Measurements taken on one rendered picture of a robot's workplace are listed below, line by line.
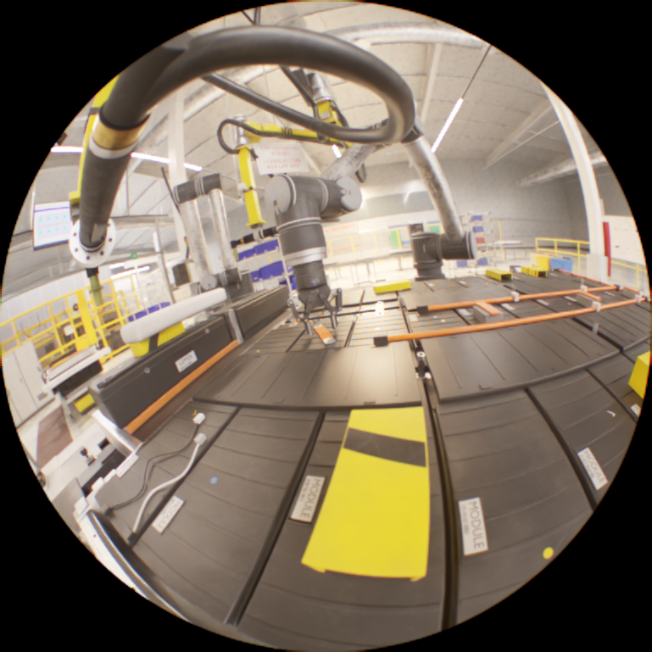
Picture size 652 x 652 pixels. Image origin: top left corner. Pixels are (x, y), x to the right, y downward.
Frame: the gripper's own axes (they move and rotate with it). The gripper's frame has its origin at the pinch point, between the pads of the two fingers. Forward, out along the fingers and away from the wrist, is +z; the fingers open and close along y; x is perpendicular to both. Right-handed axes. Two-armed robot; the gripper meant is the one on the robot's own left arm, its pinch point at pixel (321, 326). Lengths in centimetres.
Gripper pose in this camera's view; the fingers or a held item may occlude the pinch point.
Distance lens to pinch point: 56.3
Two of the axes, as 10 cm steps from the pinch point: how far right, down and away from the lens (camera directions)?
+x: -2.3, -2.6, 9.4
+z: 2.0, 9.3, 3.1
